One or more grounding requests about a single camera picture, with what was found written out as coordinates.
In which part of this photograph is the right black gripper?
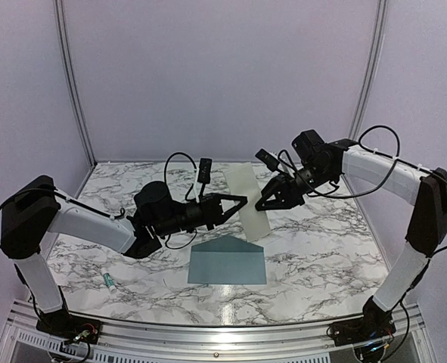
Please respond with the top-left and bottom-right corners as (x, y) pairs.
(253, 163), (336, 211)

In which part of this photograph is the left aluminium corner post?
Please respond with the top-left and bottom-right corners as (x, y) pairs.
(53, 0), (97, 169)

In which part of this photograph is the aluminium front rail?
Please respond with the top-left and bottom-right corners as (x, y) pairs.
(0, 298), (436, 363)

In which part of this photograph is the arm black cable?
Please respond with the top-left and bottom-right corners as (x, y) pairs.
(275, 125), (402, 200)
(163, 151), (201, 250)

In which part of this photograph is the aluminium corner post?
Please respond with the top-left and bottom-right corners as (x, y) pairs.
(348, 0), (389, 139)
(53, 0), (97, 169)

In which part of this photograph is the blue-grey envelope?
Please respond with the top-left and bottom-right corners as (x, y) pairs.
(188, 235), (267, 285)

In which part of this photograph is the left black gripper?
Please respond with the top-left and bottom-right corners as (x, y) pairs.
(154, 193), (247, 237)

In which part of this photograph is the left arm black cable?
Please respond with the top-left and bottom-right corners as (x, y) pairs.
(163, 151), (201, 250)

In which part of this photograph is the beige letter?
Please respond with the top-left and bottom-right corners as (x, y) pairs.
(224, 163), (271, 242)

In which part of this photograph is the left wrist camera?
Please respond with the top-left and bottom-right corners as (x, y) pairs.
(197, 157), (213, 185)

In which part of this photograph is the right aluminium corner post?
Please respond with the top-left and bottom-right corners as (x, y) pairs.
(348, 0), (389, 139)

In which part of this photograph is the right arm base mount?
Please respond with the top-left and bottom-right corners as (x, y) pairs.
(326, 317), (396, 346)

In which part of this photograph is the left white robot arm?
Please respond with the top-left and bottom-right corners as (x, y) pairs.
(0, 175), (247, 337)

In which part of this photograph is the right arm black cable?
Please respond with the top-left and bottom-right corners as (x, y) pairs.
(275, 125), (402, 200)

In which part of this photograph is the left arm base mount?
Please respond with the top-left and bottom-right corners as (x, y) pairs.
(36, 311), (102, 344)

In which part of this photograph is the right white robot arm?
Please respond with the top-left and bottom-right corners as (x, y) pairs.
(255, 129), (447, 339)

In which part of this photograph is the white green glue stick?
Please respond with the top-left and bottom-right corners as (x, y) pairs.
(101, 268), (117, 293)

